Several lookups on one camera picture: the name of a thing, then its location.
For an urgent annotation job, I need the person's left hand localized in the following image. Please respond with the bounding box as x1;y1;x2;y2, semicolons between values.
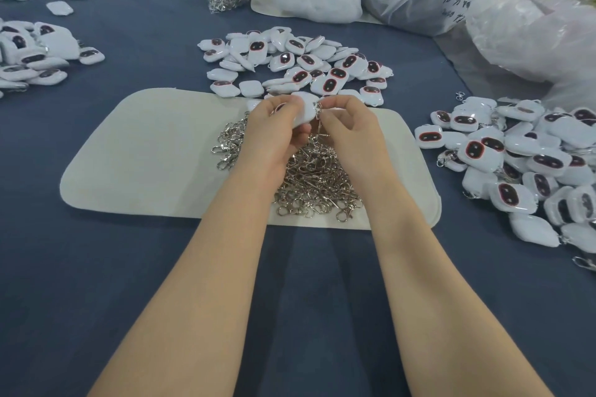
235;94;313;189

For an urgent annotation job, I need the person's right hand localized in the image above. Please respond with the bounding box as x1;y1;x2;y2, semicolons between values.
317;96;397;198

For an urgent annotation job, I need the white charm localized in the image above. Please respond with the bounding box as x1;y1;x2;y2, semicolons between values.
274;91;320;128

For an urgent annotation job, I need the pile of metal clasps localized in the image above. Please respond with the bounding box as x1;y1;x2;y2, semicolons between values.
212;113;364;223

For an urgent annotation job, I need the pile of finished fobs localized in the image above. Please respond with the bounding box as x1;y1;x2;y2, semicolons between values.
413;94;596;272

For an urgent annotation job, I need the person's left forearm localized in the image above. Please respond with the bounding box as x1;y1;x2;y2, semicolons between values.
88;178;285;397

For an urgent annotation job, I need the person's right forearm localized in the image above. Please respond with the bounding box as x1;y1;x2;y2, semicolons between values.
363;182;555;397

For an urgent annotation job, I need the cream felt work mat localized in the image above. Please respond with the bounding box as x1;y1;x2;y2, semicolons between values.
60;87;443;230

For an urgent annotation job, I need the crumpled clear plastic bag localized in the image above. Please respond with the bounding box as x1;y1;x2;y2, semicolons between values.
466;0;596;112

